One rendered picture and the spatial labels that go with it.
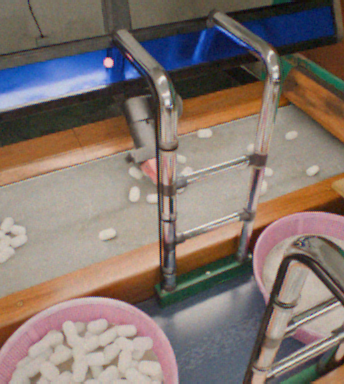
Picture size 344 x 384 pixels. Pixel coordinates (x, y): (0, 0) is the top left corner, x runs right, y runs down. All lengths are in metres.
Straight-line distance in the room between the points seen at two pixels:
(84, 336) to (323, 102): 0.73
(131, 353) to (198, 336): 0.14
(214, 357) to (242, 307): 0.11
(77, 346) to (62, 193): 0.36
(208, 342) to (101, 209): 0.33
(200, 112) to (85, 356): 0.67
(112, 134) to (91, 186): 0.16
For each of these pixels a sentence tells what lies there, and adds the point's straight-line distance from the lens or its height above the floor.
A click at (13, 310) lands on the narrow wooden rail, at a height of 0.76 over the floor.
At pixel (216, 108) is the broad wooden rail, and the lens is 1.09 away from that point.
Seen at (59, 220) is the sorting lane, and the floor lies 0.74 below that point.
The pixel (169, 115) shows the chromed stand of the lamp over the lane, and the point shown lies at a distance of 0.47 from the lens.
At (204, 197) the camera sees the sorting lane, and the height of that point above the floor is 0.74.
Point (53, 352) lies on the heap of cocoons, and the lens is 0.70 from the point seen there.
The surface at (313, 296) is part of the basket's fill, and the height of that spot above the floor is 0.73.
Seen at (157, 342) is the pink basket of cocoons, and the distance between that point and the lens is 0.65.
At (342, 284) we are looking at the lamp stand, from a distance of 0.28.
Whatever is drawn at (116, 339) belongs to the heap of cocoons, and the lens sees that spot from 0.68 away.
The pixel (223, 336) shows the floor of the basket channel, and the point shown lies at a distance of 0.74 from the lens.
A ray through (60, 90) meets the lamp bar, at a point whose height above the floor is 1.06.
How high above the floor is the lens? 1.33
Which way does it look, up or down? 44 degrees down
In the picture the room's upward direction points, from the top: straight up
